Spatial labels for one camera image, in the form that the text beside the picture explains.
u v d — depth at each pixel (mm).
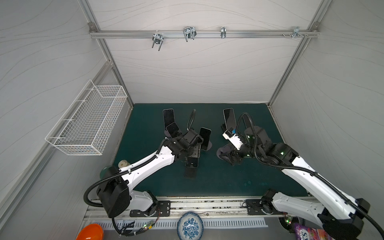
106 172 425
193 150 739
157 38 792
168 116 958
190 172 861
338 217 397
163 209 739
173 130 902
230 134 585
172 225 638
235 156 591
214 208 751
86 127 686
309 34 783
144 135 1013
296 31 765
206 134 883
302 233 653
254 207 732
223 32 781
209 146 958
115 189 393
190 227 685
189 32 765
